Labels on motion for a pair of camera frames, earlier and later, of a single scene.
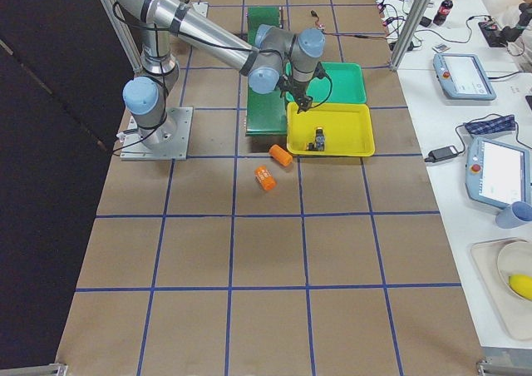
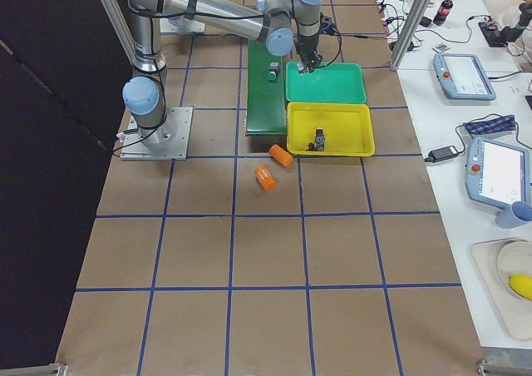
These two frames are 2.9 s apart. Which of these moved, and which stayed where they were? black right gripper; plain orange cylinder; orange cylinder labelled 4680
Moved: black right gripper
Stayed: plain orange cylinder; orange cylinder labelled 4680
